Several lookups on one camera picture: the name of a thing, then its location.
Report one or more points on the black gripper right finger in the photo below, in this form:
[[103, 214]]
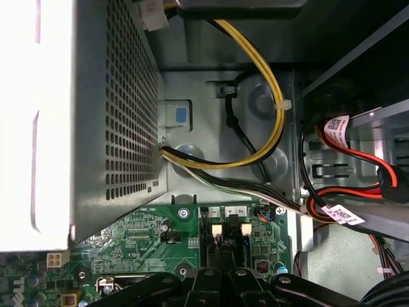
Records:
[[246, 288]]

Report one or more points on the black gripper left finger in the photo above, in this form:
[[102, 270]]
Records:
[[204, 288]]

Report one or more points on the black RAM slot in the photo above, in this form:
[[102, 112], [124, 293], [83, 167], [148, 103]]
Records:
[[204, 243], [233, 220]]

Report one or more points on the RAM slot with white latches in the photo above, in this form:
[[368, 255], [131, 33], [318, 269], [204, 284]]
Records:
[[246, 229], [216, 229]]

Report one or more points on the green motherboard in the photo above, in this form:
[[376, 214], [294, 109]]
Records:
[[143, 249]]

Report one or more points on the metal CPU socket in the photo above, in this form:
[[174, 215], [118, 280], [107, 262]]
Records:
[[107, 288]]

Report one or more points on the white four-pin board connector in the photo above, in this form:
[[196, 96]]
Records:
[[57, 259]]

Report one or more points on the black PC case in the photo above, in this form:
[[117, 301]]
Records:
[[204, 134]]

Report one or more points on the blue release tab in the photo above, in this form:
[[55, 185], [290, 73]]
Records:
[[181, 115]]

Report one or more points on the white zip tie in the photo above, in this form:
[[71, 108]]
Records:
[[282, 105]]

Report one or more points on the grey power supply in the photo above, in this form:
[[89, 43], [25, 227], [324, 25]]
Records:
[[89, 128]]

